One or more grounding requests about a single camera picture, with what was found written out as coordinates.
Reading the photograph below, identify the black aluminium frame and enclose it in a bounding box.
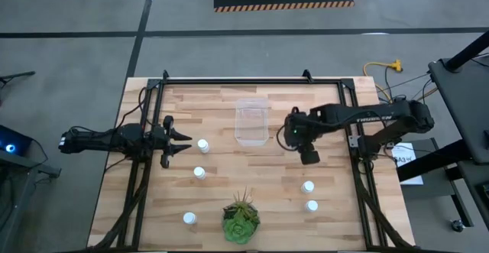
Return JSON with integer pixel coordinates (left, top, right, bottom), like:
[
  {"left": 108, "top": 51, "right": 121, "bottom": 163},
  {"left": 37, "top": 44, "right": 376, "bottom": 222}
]
[{"left": 89, "top": 77, "right": 417, "bottom": 253}]

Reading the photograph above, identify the grey metal stand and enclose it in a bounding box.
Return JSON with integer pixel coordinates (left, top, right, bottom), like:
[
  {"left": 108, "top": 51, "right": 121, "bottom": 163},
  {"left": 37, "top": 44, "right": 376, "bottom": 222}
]
[{"left": 0, "top": 149, "right": 62, "bottom": 253}]

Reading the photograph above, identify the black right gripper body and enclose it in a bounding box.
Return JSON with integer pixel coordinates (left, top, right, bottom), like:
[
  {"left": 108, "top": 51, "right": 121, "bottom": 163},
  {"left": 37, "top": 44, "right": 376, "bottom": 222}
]
[{"left": 284, "top": 106, "right": 321, "bottom": 166}]

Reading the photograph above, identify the black device with blue light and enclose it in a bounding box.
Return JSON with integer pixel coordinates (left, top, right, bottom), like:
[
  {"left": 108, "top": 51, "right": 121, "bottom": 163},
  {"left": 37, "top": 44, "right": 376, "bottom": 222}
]
[{"left": 0, "top": 125, "right": 34, "bottom": 158}]

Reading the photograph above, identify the yellow extension cord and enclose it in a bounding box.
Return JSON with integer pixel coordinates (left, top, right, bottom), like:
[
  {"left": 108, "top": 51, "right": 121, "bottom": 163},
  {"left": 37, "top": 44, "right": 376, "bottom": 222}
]
[{"left": 362, "top": 59, "right": 403, "bottom": 103}]

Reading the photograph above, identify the succulent in triangle-patterned pot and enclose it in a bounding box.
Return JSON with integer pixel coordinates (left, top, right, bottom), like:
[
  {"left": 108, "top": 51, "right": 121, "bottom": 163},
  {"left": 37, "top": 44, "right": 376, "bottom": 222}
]
[{"left": 222, "top": 187, "right": 261, "bottom": 245}]

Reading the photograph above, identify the black side table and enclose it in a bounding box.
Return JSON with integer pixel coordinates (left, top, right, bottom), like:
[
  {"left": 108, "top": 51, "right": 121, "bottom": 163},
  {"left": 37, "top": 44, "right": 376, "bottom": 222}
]
[{"left": 397, "top": 30, "right": 489, "bottom": 253}]

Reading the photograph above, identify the black tripod leg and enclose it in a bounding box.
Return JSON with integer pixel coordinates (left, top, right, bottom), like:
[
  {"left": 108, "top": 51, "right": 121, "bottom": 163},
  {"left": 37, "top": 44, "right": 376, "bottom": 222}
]
[{"left": 0, "top": 71, "right": 36, "bottom": 86}]

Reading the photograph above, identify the white paper sheet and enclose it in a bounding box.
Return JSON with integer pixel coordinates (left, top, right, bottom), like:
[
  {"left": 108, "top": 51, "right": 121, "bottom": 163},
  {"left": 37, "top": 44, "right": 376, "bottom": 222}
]
[{"left": 391, "top": 142, "right": 425, "bottom": 187}]

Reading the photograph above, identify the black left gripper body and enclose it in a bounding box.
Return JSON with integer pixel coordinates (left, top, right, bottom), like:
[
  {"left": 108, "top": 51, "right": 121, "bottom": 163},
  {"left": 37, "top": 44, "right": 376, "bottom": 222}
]
[{"left": 143, "top": 115, "right": 176, "bottom": 169}]

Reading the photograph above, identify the clear plastic basket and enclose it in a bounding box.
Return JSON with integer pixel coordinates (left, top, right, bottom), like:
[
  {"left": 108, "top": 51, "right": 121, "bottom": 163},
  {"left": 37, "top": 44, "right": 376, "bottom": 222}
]
[{"left": 234, "top": 98, "right": 270, "bottom": 148}]

